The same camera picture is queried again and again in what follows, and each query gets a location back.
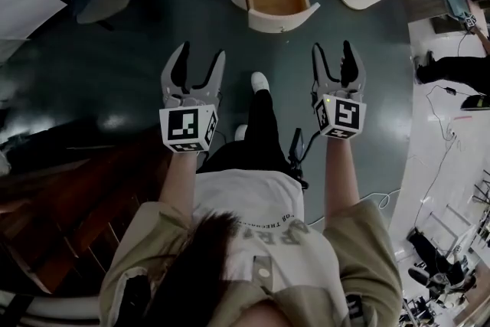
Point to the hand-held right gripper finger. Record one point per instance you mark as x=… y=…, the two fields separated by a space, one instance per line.
x=354 y=72
x=321 y=69

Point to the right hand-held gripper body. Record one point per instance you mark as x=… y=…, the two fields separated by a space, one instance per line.
x=346 y=113

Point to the dark brown wooden cabinet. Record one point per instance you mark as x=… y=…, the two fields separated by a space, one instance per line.
x=69 y=203

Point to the person's white t-shirt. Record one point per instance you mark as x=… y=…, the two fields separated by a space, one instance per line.
x=252 y=226

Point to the person's left forearm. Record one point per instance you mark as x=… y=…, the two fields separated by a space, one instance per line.
x=181 y=180

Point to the person's right forearm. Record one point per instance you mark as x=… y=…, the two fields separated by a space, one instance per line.
x=342 y=184

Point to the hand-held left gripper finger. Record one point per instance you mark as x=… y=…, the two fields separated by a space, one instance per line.
x=214 y=78
x=170 y=69

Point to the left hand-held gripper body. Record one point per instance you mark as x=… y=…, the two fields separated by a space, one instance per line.
x=183 y=126

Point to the person's black trousers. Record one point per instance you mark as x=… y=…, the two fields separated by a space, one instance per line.
x=260 y=134

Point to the blue cloth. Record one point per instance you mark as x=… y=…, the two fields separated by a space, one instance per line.
x=455 y=2

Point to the black waist-worn device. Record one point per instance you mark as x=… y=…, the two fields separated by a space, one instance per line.
x=296 y=149

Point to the white shoe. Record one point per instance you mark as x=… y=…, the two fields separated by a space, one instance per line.
x=241 y=132
x=260 y=81

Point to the person's olive jacket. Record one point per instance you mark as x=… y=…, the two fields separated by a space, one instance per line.
x=367 y=264

